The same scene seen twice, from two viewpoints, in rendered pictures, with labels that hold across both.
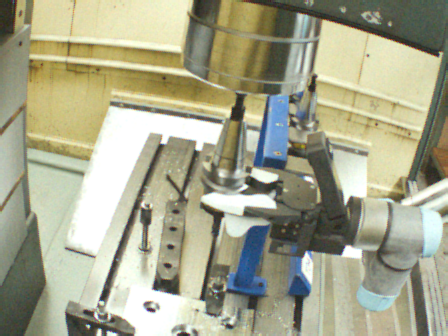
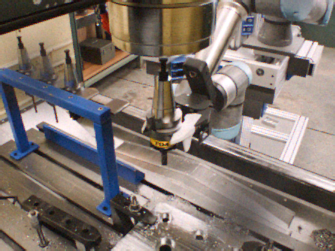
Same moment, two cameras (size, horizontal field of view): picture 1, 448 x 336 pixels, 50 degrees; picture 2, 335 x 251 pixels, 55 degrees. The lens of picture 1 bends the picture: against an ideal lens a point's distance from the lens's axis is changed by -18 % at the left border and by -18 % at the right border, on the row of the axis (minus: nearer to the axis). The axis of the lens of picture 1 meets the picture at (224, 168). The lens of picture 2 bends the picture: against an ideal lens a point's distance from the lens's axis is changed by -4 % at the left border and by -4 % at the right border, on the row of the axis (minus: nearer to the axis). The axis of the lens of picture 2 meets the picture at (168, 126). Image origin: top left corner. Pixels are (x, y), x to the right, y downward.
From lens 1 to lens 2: 0.53 m
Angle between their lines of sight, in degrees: 47
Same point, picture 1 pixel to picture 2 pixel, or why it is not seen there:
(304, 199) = (199, 101)
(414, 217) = (236, 69)
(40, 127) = not seen: outside the picture
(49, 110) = not seen: outside the picture
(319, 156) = (206, 69)
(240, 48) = (208, 13)
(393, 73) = (40, 31)
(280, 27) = not seen: outside the picture
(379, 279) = (234, 116)
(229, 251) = (78, 196)
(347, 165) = (45, 111)
